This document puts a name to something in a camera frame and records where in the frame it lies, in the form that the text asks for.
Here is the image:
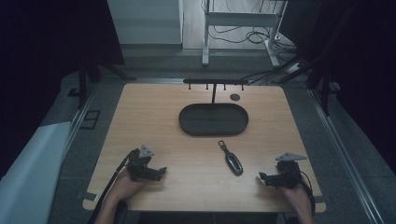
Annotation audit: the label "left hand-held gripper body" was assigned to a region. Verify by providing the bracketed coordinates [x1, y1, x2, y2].
[125, 144, 159, 183]

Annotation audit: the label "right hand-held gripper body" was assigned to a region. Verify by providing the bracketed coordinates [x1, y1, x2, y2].
[275, 151, 308, 189]

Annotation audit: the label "black car key fob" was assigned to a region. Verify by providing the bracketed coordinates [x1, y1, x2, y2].
[217, 140, 244, 177]

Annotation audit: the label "black key rack with tray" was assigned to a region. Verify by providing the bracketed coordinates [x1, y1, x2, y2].
[177, 78, 249, 137]

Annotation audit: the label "person's right hand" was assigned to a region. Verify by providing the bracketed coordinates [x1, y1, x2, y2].
[278, 183, 314, 213]

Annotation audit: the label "person's left hand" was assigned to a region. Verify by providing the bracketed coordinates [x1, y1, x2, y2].
[109, 169, 148, 203]

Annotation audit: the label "black floor socket plate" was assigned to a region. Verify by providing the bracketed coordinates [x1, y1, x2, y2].
[79, 109, 102, 131]

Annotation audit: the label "black metal stand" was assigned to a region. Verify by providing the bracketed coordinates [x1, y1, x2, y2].
[77, 60, 137, 110]
[241, 54, 342, 117]

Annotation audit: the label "white power strip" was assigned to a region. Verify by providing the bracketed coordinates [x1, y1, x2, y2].
[287, 62, 303, 75]

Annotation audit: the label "white paper roll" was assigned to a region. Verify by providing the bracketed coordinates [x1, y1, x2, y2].
[0, 120, 73, 224]

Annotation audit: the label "dark curtain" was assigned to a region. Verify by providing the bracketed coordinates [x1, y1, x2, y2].
[0, 0, 126, 180]
[278, 0, 396, 175]

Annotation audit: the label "white cabinet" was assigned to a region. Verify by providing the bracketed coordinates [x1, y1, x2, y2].
[106, 0, 185, 49]

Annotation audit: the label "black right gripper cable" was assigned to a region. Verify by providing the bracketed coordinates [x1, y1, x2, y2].
[298, 170, 317, 217]

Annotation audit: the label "metal floor rail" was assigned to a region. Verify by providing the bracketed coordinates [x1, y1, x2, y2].
[61, 83, 98, 158]
[307, 88, 389, 224]

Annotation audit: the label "black floor cables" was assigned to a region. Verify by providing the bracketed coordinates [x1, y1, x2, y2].
[207, 24, 298, 55]

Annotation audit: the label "white desk frame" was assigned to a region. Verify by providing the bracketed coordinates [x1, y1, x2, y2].
[201, 0, 290, 69]

